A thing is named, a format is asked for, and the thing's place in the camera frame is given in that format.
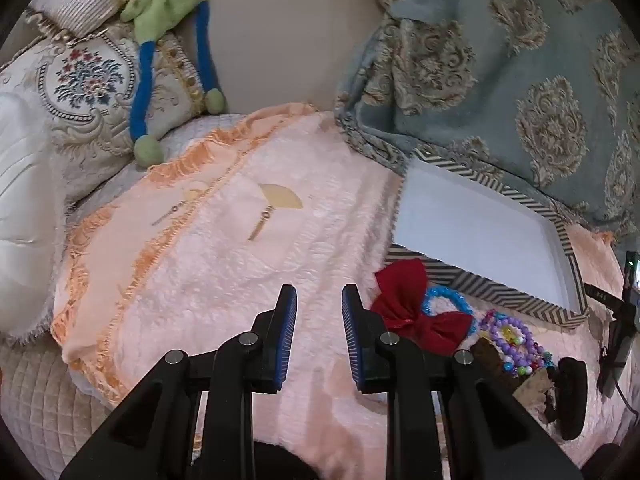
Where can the red bow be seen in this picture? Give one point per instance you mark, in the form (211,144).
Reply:
(400,290)

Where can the pink fringed blanket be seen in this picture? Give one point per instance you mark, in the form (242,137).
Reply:
(200,260)

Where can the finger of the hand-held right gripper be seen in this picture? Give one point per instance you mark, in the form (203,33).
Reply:
(602,294)
(617,355)

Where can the floral embroidered pillow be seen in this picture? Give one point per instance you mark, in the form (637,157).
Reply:
(85,80)

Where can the black scrunchie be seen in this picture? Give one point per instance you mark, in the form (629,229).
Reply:
(572,395)

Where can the green and blue plush toy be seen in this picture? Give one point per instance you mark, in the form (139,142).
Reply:
(165,0)

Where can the teal patterned blanket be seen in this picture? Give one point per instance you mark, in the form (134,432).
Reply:
(475,110)

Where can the brown scrunchie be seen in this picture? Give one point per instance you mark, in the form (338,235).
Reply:
(492,360)

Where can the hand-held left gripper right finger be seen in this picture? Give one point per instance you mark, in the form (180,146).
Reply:
(350,340)

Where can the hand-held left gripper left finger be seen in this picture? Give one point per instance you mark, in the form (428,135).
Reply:
(286,340)

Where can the chevron striped tray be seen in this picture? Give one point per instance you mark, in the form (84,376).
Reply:
(475,220)

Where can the white satin pillow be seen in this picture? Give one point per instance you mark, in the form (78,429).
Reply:
(25,185)

